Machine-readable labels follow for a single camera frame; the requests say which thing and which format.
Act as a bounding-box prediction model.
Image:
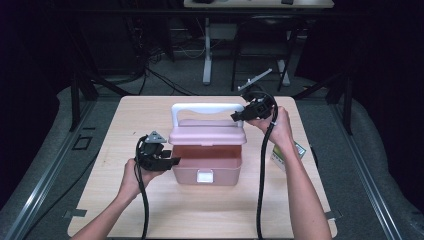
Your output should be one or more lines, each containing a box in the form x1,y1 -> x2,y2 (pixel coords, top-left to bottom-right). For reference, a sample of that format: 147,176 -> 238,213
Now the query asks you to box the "person's left hand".
119,159 -> 164,201

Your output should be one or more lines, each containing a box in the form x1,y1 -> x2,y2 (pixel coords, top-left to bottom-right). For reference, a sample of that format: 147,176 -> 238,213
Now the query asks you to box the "black frame stand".
293,73 -> 354,136
68,71 -> 134,133

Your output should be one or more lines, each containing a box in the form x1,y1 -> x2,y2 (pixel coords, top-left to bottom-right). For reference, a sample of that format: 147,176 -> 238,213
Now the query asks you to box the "black chair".
230,14 -> 301,93

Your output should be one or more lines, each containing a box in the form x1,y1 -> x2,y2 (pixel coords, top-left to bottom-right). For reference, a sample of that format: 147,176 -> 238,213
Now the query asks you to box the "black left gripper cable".
134,134 -> 150,240

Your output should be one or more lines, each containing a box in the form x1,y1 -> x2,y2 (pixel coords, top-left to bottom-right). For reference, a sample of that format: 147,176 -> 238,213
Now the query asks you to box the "metal floor rail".
3,99 -> 98,240
328,99 -> 404,240

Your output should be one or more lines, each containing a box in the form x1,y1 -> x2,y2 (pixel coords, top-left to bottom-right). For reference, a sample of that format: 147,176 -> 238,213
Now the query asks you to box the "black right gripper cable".
255,90 -> 279,240

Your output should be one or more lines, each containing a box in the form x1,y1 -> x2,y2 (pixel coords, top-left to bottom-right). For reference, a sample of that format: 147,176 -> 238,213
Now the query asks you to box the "white desk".
183,0 -> 335,88

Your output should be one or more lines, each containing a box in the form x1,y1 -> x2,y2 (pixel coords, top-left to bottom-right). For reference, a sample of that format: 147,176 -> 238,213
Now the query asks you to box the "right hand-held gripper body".
237,68 -> 277,120

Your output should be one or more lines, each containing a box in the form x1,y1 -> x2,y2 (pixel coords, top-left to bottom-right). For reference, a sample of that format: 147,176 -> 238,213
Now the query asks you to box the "green cardboard box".
269,141 -> 307,172

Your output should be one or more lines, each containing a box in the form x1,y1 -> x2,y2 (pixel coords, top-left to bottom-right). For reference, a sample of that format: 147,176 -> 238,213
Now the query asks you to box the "pink storage box white handle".
168,102 -> 248,187

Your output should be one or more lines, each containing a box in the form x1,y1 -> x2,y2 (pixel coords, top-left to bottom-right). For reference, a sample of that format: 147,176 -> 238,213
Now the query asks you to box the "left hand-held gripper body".
134,130 -> 167,172

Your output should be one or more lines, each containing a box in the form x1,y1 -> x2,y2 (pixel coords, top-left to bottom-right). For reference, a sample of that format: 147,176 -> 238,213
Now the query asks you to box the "person's right hand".
245,105 -> 296,151

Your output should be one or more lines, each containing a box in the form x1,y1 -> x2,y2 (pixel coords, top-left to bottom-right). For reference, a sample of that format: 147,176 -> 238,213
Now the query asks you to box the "thin black floor cable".
33,149 -> 101,231

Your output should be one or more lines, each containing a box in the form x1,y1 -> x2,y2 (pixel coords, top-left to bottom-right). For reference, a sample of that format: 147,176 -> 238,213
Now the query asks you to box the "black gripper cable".
134,134 -> 150,240
255,90 -> 279,240

